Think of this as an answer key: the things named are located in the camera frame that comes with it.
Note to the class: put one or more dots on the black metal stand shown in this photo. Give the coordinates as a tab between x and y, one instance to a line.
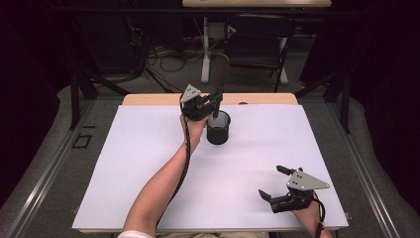
345	105
75	99

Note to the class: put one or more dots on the person's right hand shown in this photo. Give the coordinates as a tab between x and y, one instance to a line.
307	216

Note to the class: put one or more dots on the black folding chair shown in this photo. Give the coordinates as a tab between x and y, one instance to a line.
257	36

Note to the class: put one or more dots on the black mesh pen cup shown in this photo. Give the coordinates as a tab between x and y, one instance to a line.
218	132

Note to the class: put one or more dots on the aluminium floor rail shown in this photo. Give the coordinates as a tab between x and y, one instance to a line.
49	172
360	172

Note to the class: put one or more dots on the white box under desk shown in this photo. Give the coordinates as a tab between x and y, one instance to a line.
216	31

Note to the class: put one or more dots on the person's left hand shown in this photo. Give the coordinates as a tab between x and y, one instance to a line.
194	130

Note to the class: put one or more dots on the black plastic spatula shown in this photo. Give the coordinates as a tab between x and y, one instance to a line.
220	69

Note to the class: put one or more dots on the person's white sleeve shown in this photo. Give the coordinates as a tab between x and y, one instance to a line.
132	235

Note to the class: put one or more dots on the beige desk with white legs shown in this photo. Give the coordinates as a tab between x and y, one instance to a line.
206	66

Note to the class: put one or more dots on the dark cabinet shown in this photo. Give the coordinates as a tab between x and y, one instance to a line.
105	39

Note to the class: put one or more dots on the black curtain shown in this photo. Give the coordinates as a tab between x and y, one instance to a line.
389	82
23	99

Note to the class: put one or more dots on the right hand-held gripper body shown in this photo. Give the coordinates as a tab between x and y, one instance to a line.
302	181

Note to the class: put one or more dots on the white table mat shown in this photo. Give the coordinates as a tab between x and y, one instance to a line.
264	132

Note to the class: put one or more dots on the black tape strip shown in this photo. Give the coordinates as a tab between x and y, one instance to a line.
88	126

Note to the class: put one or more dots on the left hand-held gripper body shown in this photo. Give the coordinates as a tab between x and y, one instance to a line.
194	105

